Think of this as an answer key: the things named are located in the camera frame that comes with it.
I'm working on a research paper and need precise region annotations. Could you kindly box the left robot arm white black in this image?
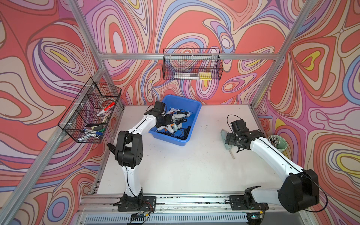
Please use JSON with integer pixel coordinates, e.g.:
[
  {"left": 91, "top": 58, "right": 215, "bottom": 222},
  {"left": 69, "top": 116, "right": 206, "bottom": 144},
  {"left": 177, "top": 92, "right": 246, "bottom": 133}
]
[{"left": 108, "top": 101, "right": 172, "bottom": 213}]

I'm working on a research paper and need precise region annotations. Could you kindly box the mint glue gun large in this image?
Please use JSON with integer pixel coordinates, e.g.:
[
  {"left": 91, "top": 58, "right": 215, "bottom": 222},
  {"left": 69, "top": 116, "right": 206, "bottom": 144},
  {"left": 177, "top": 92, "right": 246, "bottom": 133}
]
[{"left": 220, "top": 128, "right": 236, "bottom": 160}]

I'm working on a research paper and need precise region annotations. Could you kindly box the blue marker pen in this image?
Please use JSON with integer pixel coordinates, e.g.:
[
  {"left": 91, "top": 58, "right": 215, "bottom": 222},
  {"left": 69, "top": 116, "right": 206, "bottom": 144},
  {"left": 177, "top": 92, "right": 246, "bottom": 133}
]
[{"left": 83, "top": 129, "right": 103, "bottom": 136}]

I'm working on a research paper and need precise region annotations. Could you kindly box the small white glue gun front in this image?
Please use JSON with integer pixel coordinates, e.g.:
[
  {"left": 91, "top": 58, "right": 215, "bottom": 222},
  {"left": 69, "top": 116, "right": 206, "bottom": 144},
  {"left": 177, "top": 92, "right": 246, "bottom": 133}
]
[{"left": 157, "top": 124, "right": 178, "bottom": 134}]

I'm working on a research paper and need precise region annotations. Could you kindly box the black wire basket back wall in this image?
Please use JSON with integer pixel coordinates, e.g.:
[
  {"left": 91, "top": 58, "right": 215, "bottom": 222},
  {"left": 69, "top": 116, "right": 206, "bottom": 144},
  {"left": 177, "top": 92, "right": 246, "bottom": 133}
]
[{"left": 162, "top": 47, "right": 224, "bottom": 80}]

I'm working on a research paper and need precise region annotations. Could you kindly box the red marker pen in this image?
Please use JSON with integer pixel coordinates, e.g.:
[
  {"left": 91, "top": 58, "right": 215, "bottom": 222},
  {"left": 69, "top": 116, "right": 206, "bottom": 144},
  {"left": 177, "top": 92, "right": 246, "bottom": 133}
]
[{"left": 98, "top": 102, "right": 115, "bottom": 115}]

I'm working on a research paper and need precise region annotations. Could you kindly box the yellow box in basket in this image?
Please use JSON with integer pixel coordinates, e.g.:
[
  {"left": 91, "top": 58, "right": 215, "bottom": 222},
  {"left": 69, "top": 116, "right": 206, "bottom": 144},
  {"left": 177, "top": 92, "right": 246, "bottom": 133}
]
[{"left": 199, "top": 72, "right": 212, "bottom": 81}]

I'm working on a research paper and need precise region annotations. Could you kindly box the black stapler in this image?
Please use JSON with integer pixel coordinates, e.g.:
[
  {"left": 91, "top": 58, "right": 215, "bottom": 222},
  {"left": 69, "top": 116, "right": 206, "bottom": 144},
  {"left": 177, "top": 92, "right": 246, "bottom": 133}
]
[{"left": 107, "top": 143, "right": 116, "bottom": 154}]

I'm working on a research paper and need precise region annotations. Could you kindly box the black wire basket wall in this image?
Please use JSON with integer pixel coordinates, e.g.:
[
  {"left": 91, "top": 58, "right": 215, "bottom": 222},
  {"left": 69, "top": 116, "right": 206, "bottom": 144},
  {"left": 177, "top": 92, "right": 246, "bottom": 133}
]
[
  {"left": 58, "top": 78, "right": 122, "bottom": 143},
  {"left": 162, "top": 47, "right": 224, "bottom": 80}
]

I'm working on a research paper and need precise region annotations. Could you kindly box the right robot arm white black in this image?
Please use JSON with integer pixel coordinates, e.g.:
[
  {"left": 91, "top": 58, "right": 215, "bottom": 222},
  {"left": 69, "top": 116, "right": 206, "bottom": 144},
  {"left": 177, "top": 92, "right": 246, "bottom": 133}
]
[{"left": 225, "top": 119, "right": 323, "bottom": 213}]

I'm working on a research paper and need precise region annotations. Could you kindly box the mint green cup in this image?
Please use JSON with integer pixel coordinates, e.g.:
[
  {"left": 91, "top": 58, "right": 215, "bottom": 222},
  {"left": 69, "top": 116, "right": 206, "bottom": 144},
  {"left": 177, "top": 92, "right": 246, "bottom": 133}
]
[{"left": 268, "top": 135, "right": 288, "bottom": 152}]

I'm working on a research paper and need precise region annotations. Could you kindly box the black wire basket left wall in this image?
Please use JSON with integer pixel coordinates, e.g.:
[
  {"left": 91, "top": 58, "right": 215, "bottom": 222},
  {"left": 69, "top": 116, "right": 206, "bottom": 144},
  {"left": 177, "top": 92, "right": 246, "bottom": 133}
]
[{"left": 58, "top": 78, "right": 122, "bottom": 143}]

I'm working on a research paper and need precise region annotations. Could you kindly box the blue plastic storage box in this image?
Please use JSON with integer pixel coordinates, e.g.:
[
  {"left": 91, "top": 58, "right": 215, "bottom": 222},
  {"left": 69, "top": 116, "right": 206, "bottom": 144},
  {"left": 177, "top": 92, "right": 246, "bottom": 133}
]
[{"left": 149, "top": 95, "right": 202, "bottom": 146}]

